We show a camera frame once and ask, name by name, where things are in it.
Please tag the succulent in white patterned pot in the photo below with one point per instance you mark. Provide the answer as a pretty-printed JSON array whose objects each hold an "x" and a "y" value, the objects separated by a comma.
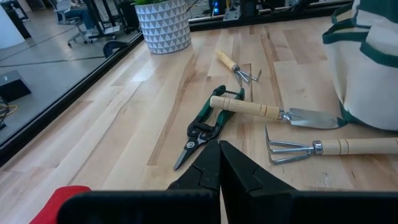
[{"x": 164, "y": 28}]

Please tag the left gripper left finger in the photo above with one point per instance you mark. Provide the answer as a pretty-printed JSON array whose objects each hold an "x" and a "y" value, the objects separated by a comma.
[{"x": 202, "y": 174}]

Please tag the grey office chair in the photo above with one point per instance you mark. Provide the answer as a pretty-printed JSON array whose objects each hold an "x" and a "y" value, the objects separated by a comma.
[{"x": 77, "y": 36}]

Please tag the hand rake long bent tines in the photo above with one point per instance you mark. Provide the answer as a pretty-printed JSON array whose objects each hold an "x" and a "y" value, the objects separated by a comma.
[{"x": 228, "y": 61}]

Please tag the black box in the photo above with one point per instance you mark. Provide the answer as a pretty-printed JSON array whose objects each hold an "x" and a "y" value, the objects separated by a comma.
[{"x": 12, "y": 85}]

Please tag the hand cultivator short hooked tines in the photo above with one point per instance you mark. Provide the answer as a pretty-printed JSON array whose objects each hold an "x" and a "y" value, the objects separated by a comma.
[{"x": 357, "y": 146}]

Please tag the beige and green gardening bag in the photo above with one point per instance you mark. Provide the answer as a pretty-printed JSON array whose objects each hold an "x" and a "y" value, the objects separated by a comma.
[{"x": 367, "y": 77}]

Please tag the green and black garden snips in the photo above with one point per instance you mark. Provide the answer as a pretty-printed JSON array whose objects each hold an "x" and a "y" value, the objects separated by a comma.
[{"x": 202, "y": 127}]

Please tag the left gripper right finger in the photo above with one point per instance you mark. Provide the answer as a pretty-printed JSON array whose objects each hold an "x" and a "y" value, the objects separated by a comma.
[{"x": 239, "y": 186}]

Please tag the person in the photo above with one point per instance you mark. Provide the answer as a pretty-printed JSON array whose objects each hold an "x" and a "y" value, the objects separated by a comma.
[{"x": 79, "y": 15}]

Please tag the black aluminium frame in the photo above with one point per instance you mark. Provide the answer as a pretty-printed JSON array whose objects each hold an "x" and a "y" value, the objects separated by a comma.
[{"x": 62, "y": 102}]

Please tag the red and black garden glove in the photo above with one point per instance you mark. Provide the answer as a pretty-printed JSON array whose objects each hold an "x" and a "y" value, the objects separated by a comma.
[{"x": 56, "y": 202}]

